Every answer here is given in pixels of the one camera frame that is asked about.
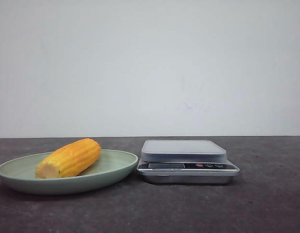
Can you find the silver digital kitchen scale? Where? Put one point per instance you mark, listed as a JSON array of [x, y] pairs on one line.
[[185, 161]]

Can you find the green round plate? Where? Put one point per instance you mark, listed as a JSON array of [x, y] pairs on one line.
[[112, 167]]

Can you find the yellow corn cob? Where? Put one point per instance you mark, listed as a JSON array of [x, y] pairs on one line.
[[69, 160]]

